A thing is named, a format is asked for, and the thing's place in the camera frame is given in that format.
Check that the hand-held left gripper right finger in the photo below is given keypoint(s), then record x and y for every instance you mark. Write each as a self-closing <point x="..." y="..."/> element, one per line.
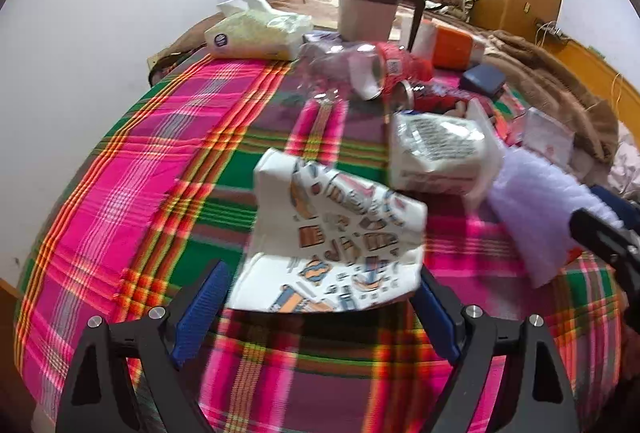
<point x="435" y="318"/>

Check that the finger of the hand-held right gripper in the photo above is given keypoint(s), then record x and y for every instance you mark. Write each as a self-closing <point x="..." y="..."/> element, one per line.
<point x="607" y="240"/>
<point x="620" y="208"/>

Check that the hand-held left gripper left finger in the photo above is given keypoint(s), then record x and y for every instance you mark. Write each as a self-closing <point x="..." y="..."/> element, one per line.
<point x="200" y="313"/>

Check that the white fluffy cloth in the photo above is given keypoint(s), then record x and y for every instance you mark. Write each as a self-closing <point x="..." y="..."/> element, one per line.
<point x="540" y="208"/>

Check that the patterned white paper bag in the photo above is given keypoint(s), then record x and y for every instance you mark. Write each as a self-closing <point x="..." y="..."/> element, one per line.
<point x="340" y="233"/>

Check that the clear plastic bottle red label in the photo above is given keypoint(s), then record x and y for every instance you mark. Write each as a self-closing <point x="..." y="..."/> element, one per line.
<point x="340" y="63"/>

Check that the white pink packet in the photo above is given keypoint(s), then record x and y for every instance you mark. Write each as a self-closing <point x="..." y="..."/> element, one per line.
<point x="547" y="135"/>

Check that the orange wooden headboard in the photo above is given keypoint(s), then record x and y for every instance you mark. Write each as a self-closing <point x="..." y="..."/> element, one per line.
<point x="600" y="73"/>

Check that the brown fleece blanket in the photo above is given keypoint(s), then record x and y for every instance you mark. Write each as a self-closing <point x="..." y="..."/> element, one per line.
<point x="542" y="73"/>

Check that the colourful plaid cloth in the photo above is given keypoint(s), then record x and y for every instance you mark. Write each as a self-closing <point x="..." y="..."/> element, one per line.
<point x="150" y="163"/>

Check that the white tissue packet clear wrap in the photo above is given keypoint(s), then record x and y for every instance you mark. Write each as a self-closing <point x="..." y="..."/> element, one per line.
<point x="440" y="148"/>

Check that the dark blue glasses case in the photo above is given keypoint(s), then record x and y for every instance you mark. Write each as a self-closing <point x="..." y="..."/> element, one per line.
<point x="482" y="78"/>

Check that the small red box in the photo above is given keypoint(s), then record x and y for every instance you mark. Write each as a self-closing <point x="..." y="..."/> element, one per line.
<point x="436" y="104"/>

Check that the orange and white box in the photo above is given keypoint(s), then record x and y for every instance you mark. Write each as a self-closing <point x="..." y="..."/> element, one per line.
<point x="452" y="45"/>

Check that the pale green tissue pack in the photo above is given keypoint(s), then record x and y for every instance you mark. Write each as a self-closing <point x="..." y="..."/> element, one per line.
<point x="255" y="33"/>

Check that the brown beige lidded mug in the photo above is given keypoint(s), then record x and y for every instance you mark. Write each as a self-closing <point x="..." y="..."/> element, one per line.
<point x="367" y="8"/>

